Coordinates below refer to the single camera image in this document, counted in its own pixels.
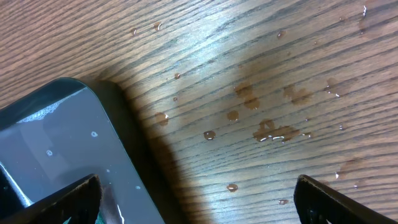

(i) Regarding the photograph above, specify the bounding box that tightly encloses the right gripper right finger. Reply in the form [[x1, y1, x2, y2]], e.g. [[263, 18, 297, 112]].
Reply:
[[294, 174, 397, 224]]

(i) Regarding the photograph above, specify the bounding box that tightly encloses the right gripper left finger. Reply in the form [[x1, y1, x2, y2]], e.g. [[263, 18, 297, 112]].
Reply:
[[1, 174, 103, 224]]

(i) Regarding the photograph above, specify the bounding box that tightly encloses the green scrubbing sponge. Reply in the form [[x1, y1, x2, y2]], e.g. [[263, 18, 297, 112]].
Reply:
[[95, 213, 106, 224]]

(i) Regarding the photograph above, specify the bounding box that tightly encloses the black water tray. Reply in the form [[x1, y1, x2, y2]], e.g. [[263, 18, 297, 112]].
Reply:
[[1, 78, 188, 223]]

